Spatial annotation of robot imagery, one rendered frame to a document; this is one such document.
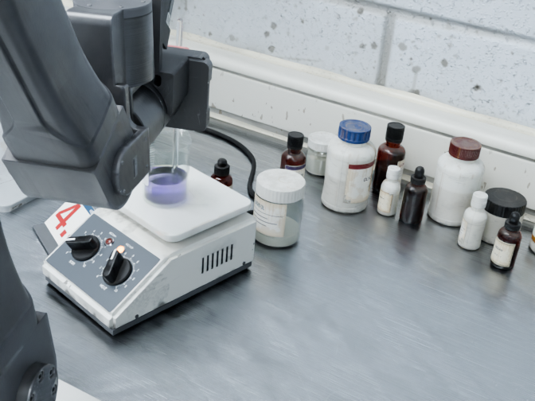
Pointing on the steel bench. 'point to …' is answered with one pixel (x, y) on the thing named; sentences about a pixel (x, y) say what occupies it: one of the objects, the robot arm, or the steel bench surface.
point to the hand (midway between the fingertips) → (178, 60)
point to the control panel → (108, 293)
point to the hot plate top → (187, 214)
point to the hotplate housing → (166, 268)
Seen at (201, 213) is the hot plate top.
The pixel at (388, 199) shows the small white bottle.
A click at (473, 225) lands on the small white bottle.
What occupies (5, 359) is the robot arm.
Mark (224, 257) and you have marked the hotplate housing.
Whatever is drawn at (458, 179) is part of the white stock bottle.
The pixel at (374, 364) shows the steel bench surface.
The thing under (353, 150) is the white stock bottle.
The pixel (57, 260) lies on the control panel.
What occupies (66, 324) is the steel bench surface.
